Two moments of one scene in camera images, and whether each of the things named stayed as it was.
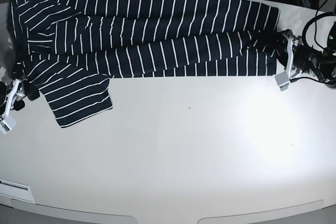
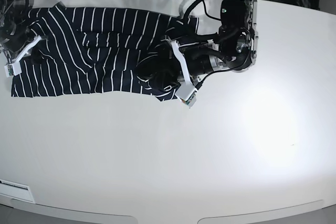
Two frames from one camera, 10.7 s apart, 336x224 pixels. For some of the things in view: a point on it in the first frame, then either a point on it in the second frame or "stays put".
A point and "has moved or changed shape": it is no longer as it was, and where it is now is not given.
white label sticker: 16,190 stays put
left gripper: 25,88 → 15,36
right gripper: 305,59 → 163,72
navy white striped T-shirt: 72,43 has moved or changed shape
